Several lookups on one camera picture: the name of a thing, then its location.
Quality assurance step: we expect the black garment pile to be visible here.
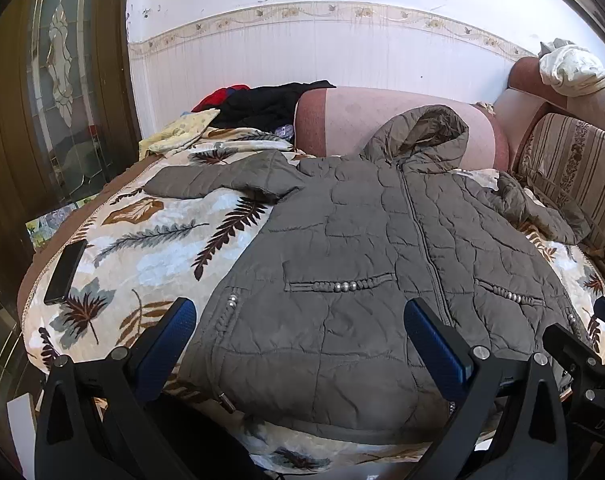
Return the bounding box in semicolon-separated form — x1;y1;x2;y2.
209;80;334;132

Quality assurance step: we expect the floral box beside bed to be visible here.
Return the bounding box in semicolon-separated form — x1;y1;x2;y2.
26;194;96;252

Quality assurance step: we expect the striped brown cushion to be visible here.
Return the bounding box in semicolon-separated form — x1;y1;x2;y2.
515;113;605;274

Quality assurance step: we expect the red garment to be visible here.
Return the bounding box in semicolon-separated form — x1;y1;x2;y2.
192;84;249;113

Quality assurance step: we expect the leaf pattern bed blanket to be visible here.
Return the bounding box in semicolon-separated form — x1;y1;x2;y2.
19;128;605;474

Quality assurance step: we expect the white cloth on headboard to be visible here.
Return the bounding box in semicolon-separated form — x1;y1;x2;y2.
539;38;605;98

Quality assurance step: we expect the pink bolster pillow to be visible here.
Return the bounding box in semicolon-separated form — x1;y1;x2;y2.
294;87;509;171

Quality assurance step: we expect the wooden stained glass door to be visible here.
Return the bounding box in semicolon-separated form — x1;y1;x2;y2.
0;0;141;260

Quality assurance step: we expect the grey quilted hooded jacket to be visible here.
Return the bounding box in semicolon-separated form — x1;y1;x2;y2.
145;105;591;444

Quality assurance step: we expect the black smartphone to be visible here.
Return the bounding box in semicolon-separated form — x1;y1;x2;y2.
43;240;88;306

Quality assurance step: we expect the yellow patterned cloth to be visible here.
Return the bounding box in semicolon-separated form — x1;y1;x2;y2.
139;108;220;160

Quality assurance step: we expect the pink padded headboard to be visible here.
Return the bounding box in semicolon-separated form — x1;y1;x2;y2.
493;56;605;170

